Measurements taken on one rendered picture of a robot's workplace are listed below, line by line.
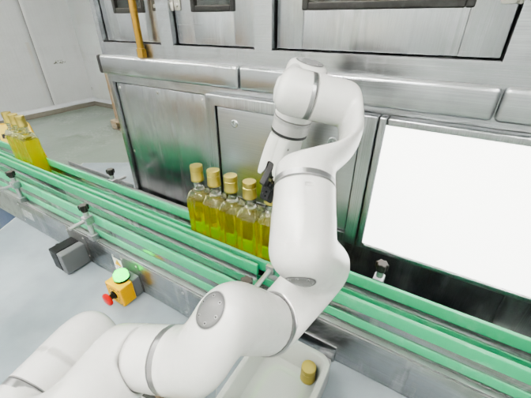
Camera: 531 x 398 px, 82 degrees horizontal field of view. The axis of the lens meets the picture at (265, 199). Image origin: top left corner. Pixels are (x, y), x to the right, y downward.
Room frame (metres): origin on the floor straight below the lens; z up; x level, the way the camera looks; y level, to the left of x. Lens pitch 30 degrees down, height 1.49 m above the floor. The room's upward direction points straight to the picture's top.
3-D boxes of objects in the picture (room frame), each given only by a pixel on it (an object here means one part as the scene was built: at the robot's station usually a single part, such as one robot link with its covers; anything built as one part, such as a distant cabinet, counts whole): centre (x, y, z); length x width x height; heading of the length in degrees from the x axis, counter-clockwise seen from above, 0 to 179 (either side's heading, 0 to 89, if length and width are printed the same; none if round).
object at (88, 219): (0.76, 0.57, 0.94); 0.07 x 0.04 x 0.13; 149
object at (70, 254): (0.80, 0.67, 0.79); 0.08 x 0.08 x 0.08; 59
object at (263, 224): (0.62, -0.01, 0.99); 0.06 x 0.06 x 0.21; 59
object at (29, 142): (1.22, 0.99, 1.02); 0.06 x 0.06 x 0.28; 59
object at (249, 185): (0.65, 0.04, 1.14); 0.04 x 0.04 x 0.04
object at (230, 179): (0.68, 0.09, 1.14); 0.04 x 0.04 x 0.04
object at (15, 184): (1.00, 0.96, 0.94); 0.07 x 0.04 x 0.13; 149
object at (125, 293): (0.66, 0.43, 0.79); 0.07 x 0.07 x 0.07; 59
